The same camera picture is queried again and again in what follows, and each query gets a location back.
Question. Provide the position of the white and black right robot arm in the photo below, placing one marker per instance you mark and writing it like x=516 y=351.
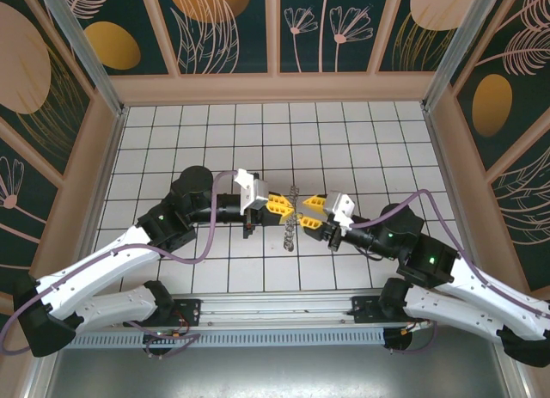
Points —
x=485 y=286

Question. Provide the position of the black arm base mounting plate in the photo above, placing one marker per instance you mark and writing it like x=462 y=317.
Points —
x=191 y=307
x=363 y=307

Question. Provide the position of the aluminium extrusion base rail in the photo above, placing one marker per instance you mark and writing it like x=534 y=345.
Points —
x=279 y=310

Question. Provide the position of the aluminium frame post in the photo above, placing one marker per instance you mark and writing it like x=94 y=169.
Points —
x=460 y=41
x=86 y=58

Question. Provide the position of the grey metal sheet panel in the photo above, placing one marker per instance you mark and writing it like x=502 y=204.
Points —
x=258 y=372

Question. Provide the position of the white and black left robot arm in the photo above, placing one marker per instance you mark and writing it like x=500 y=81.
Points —
x=99 y=265

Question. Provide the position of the aluminium side rail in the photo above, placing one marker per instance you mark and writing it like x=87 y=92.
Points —
x=453 y=191

